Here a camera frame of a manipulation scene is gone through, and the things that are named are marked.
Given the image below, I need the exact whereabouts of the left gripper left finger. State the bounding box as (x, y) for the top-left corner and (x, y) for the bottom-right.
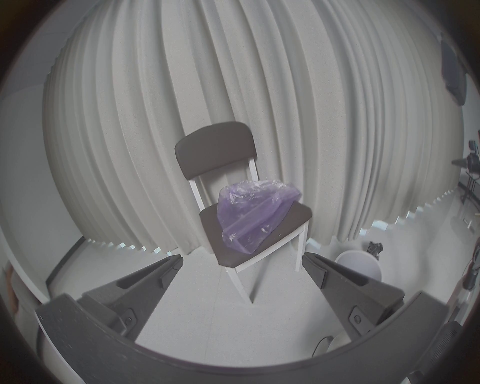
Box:
(80, 254), (184, 341)

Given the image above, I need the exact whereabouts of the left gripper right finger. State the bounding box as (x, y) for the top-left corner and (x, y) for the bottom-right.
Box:
(302, 252), (406, 337)

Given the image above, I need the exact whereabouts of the purple plastic bag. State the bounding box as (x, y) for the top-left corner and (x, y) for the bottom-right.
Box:
(217, 179), (302, 255)

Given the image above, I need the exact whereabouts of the white trash bin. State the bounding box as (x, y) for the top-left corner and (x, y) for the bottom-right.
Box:
(335, 250), (383, 283)

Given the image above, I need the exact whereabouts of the grey padded white chair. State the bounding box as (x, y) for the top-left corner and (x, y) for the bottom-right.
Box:
(174, 121), (314, 304)

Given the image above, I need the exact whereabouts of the black metal stand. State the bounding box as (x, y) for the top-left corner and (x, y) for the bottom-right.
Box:
(452, 139), (480, 206)

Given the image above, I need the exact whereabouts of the white curtain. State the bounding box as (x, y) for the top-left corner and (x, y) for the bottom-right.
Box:
(43, 0), (466, 256)

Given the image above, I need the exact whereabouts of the black cable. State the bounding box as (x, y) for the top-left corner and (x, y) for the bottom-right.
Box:
(312, 337), (335, 358)

